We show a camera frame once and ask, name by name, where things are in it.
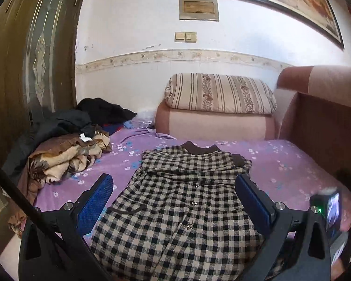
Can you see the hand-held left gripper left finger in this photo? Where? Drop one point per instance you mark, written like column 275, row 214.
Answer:
column 96, row 202

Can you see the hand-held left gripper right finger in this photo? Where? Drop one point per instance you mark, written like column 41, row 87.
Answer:
column 252, row 202

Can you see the black beige checkered coat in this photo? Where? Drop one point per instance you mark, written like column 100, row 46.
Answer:
column 178, row 199

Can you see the purple floral bedsheet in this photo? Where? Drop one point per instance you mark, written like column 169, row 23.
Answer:
column 283, row 164

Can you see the brown floral blanket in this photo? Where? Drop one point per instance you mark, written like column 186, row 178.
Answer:
column 64, row 158

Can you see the white paper tag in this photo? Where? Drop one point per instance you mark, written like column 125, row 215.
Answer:
column 85, row 137

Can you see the blue cloth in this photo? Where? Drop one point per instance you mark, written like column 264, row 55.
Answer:
column 117, row 127

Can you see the dark grey jacket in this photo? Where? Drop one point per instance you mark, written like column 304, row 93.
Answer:
column 58, row 126

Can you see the pink bolster cushion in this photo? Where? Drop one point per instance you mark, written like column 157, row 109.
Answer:
column 210, row 126

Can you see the pink brown sofa armrest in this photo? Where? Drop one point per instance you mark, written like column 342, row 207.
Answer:
column 324, row 117

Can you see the black garment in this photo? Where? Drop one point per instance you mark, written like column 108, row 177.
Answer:
column 105, row 111

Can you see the clear plastic bag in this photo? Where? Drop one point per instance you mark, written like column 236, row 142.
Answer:
column 143, row 118

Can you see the striped floral pillow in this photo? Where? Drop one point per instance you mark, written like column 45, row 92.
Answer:
column 222, row 93

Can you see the wooden door with glass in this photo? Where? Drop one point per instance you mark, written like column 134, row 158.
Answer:
column 11, row 64

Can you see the beige light switch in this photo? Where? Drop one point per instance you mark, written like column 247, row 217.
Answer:
column 185, row 37

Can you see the small framed wall panel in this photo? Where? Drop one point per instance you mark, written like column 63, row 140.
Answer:
column 199, row 7

